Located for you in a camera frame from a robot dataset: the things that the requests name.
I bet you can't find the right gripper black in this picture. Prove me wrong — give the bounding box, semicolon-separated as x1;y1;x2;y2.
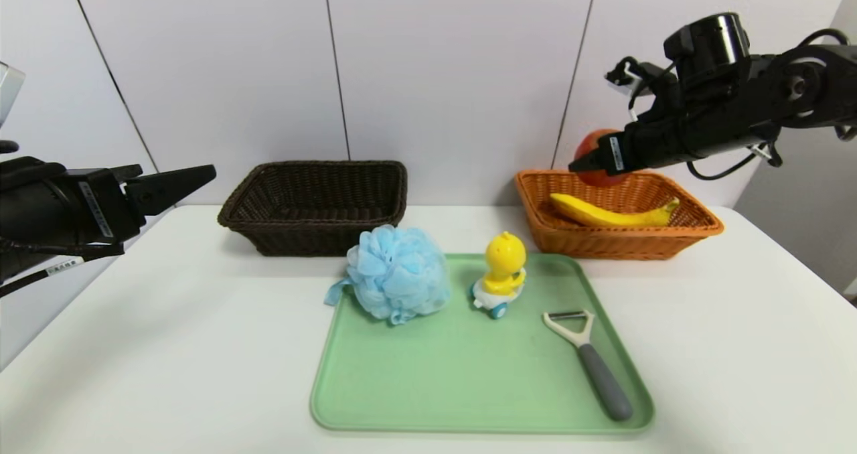
568;121;685;177

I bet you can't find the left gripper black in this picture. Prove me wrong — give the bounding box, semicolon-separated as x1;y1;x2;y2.
0;163;217;283

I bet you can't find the red apple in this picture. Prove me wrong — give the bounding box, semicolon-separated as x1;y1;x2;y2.
574;129;633;188

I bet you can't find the yellow banana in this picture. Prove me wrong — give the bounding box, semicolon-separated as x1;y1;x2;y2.
550;193;682;228

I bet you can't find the white peeler grey handle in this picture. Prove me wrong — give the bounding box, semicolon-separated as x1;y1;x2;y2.
542;310;634;422

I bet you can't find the orange wicker basket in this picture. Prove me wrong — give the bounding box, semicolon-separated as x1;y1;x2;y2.
514;169;726;261

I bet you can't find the dark brown wicker basket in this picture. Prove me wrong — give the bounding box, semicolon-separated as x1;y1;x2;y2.
218;160;408;257

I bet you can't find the yellow duck toy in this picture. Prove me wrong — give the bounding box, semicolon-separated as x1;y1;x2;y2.
470;232;528;320

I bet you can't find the blue mesh bath sponge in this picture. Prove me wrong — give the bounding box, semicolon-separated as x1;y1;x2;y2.
325;225;453;325

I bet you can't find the green plastic tray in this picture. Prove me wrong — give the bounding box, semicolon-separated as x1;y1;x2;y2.
310;253;655;433

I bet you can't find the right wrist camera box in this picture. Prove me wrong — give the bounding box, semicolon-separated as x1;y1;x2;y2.
605;56;664;100

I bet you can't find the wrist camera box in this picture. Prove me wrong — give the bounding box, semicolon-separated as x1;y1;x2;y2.
0;62;26;130
605;56;664;100

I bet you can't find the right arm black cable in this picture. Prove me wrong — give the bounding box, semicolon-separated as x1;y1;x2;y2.
686;139;784;181

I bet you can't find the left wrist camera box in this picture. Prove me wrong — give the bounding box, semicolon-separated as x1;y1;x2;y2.
0;62;26;130

